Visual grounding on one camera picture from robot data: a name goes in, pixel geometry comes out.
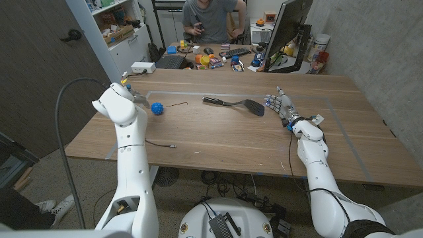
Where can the white sneaker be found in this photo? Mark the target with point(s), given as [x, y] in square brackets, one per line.
[64, 205]
[46, 205]

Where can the small white cube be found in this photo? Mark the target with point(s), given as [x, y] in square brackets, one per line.
[196, 49]

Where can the black computer monitor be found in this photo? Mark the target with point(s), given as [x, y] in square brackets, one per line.
[287, 23]

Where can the thin brown stick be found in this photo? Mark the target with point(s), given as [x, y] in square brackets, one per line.
[178, 104]

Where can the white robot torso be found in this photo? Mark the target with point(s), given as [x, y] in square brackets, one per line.
[244, 215]

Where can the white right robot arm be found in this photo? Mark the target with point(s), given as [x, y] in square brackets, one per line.
[317, 158]

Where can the cardboard box with items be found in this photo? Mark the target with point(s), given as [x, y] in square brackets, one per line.
[119, 35]

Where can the blue spiky stress ball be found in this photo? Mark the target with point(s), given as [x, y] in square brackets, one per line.
[157, 108]

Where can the person in black trousers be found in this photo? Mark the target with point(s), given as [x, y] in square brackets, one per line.
[20, 208]

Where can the black computer mouse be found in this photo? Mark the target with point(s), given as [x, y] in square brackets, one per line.
[208, 51]

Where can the small orange box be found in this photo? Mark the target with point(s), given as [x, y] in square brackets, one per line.
[270, 16]

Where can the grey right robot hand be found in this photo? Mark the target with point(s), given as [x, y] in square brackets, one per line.
[285, 107]

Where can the white power strip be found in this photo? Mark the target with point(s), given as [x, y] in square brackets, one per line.
[142, 67]

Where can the black laptop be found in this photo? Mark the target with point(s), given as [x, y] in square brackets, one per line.
[170, 61]

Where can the black slotted spatula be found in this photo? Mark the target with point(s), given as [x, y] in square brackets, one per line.
[254, 107]

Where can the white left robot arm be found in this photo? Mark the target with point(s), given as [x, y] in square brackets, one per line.
[132, 165]

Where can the white round canister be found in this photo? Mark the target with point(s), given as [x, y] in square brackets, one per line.
[320, 42]

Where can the white storage shelf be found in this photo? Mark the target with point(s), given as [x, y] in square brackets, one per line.
[125, 53]

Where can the black backpack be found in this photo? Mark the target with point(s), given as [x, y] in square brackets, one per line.
[154, 52]

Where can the round floor fan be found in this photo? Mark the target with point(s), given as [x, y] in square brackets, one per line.
[167, 176]

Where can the dark wooden door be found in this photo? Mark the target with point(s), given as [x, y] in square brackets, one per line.
[33, 66]

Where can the small blue box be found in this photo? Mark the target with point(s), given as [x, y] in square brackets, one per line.
[171, 50]

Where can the black computer keyboard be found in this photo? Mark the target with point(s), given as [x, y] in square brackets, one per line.
[234, 53]

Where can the person in grey t-shirt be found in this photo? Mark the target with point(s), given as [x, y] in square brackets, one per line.
[215, 20]

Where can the red cup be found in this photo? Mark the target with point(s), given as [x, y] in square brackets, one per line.
[323, 56]

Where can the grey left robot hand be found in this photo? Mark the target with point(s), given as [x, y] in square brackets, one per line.
[141, 99]

